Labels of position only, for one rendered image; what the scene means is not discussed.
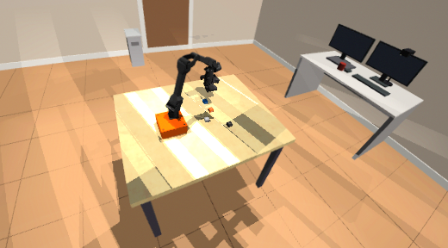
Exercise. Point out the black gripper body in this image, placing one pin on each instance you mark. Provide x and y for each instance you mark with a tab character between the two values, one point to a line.
208	80

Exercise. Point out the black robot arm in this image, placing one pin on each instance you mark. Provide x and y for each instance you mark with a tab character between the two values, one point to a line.
175	101

